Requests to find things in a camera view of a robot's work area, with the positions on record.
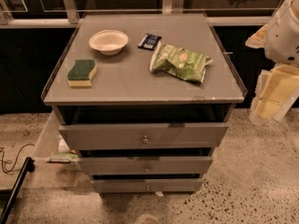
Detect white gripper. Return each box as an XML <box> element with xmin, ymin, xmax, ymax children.
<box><xmin>249</xmin><ymin>63</ymin><xmax>299</xmax><ymax>125</ymax></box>

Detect grey drawer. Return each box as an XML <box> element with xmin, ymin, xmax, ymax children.
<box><xmin>92</xmin><ymin>178</ymin><xmax>204</xmax><ymax>193</ymax></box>
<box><xmin>79</xmin><ymin>156</ymin><xmax>212</xmax><ymax>175</ymax></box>
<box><xmin>59</xmin><ymin>122</ymin><xmax>228</xmax><ymax>150</ymax></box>

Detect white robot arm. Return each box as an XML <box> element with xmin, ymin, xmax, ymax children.
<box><xmin>245</xmin><ymin>0</ymin><xmax>299</xmax><ymax>125</ymax></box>

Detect grey top drawer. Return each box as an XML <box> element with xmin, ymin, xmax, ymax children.
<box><xmin>59</xmin><ymin>122</ymin><xmax>228</xmax><ymax>150</ymax></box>

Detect grey drawer cabinet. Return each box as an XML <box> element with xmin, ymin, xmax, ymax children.
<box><xmin>42</xmin><ymin>14</ymin><xmax>246</xmax><ymax>182</ymax></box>

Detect grey bottom drawer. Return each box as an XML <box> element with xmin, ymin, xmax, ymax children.
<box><xmin>92</xmin><ymin>178</ymin><xmax>204</xmax><ymax>193</ymax></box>

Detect green chip bag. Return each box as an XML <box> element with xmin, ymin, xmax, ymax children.
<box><xmin>149</xmin><ymin>42</ymin><xmax>213</xmax><ymax>83</ymax></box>

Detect metal window railing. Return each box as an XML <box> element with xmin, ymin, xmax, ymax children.
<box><xmin>0</xmin><ymin>0</ymin><xmax>286</xmax><ymax>28</ymax></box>

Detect dark blue snack packet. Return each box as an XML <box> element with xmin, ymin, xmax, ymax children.
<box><xmin>137</xmin><ymin>34</ymin><xmax>161</xmax><ymax>50</ymax></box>

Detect white paper bowl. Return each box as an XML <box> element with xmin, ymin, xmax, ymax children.
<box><xmin>89</xmin><ymin>30</ymin><xmax>129</xmax><ymax>56</ymax></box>

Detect green yellow sponge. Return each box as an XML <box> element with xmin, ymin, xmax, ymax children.
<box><xmin>67</xmin><ymin>60</ymin><xmax>97</xmax><ymax>87</ymax></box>

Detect black metal stand leg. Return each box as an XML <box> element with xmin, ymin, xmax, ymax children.
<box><xmin>0</xmin><ymin>157</ymin><xmax>35</xmax><ymax>224</ymax></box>

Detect black floor cable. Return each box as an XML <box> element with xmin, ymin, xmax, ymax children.
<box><xmin>0</xmin><ymin>143</ymin><xmax>36</xmax><ymax>175</ymax></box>

